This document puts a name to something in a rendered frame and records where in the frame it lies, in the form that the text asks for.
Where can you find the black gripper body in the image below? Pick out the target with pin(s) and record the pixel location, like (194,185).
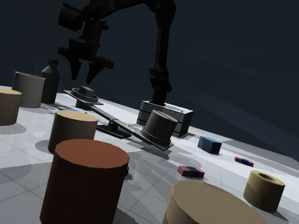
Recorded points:
(98,60)

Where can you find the grey balance scale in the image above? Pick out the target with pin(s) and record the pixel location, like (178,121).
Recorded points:
(114,123)

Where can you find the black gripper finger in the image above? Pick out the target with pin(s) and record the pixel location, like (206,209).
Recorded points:
(75,66)
(93,71)

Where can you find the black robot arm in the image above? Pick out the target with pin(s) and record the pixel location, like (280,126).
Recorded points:
(164,10)

